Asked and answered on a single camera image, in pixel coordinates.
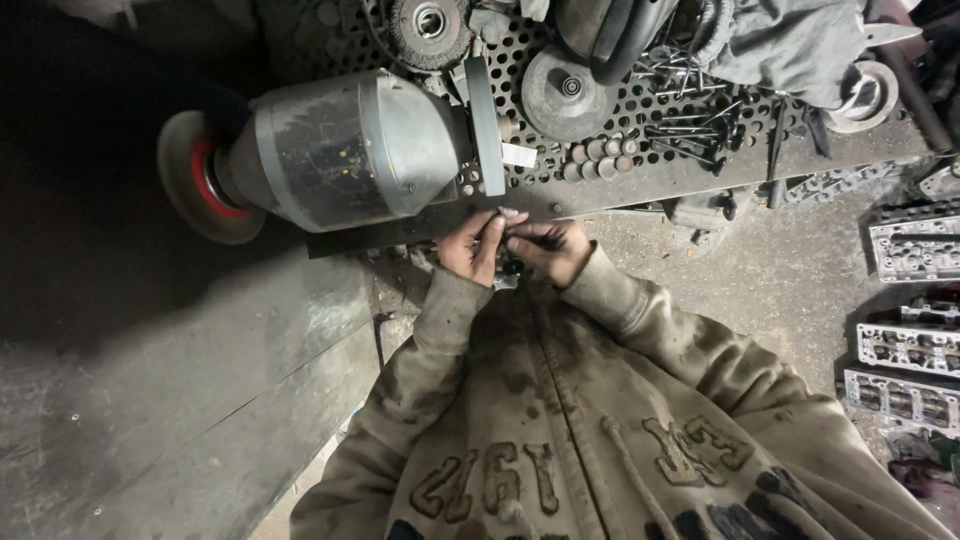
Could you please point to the person's right hand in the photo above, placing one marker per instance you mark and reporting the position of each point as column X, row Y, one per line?
column 561, row 251

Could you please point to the person's left hand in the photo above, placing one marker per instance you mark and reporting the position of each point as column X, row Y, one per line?
column 463, row 251

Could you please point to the person's left fingers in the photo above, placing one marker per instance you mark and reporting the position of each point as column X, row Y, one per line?
column 491, row 232

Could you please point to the person's right fingers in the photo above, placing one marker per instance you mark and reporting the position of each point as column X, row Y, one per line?
column 529, row 241

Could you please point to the small metal engine valve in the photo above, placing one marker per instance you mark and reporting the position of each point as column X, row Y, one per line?
column 507, row 281

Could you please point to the white tool rest plate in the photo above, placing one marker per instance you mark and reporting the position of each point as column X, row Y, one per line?
column 519, row 154

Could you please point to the grey grinding wheel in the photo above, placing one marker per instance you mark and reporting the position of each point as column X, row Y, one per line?
column 485, row 127

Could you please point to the group of small round discs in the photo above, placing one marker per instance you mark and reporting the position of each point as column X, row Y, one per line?
column 600, row 157

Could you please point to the grey flat grinding disc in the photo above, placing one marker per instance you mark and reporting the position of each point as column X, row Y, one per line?
column 566, row 94

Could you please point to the grey bench grinder motor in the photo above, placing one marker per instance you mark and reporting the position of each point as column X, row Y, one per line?
column 337, row 150

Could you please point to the pile of engine valves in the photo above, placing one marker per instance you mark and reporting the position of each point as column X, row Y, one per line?
column 686, row 124

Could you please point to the dirty grey-brown hoodie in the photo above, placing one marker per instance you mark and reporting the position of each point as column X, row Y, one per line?
column 592, row 442

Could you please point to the dark metal rod tool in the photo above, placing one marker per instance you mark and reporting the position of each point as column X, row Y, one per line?
column 776, row 150

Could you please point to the buffing wheel with red hub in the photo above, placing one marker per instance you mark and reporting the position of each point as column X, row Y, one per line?
column 196, row 176

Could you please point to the long grey cylinder head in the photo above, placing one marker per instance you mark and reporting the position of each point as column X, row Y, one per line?
column 840, row 181

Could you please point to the grey dirty cloth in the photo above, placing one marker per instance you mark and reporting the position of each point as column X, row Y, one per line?
column 787, row 45

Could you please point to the aluminium cylinder head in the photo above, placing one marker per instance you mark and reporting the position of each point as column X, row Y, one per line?
column 943, row 180
column 915, row 244
column 911, row 345
column 900, row 397

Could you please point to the dark metal pipe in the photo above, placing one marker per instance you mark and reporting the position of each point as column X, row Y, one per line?
column 913, row 97

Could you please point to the pointed metal blade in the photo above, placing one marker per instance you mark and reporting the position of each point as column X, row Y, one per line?
column 892, row 34

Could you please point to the dark metal bracket part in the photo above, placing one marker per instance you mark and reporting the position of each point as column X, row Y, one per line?
column 701, row 210

